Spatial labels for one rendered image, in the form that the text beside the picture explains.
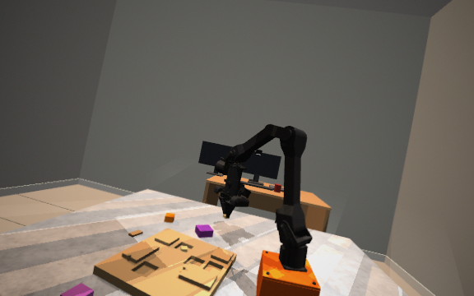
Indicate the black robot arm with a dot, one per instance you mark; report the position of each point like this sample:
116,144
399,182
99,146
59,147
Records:
290,220

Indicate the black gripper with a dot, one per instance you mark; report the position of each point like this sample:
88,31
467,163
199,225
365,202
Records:
228,197

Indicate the purple cube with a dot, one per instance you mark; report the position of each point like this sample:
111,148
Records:
203,231

